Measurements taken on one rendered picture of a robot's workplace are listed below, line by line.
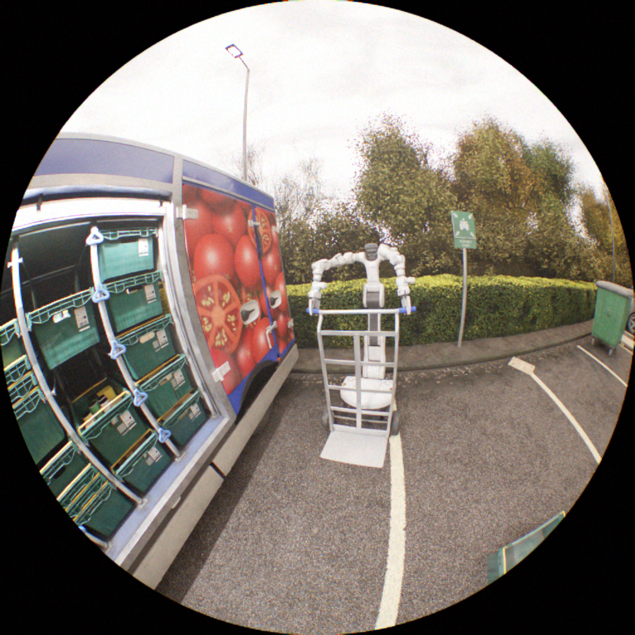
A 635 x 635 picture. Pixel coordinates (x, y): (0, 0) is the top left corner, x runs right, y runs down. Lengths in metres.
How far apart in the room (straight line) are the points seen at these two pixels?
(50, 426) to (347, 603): 1.72
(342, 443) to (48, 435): 2.09
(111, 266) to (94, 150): 0.60
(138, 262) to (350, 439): 2.12
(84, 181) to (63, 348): 0.69
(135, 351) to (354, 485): 1.73
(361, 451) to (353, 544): 0.87
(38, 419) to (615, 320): 6.78
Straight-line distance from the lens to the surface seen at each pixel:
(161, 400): 1.30
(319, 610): 1.65
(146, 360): 1.23
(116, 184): 1.14
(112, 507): 1.42
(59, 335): 1.10
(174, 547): 1.59
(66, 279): 3.05
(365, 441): 1.94
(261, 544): 1.70
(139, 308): 1.20
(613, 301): 5.66
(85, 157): 1.19
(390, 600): 1.65
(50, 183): 1.09
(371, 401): 1.85
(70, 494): 1.33
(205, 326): 1.26
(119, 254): 1.20
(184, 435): 1.48
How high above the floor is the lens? 1.59
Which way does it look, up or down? 17 degrees down
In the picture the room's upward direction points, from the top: 8 degrees counter-clockwise
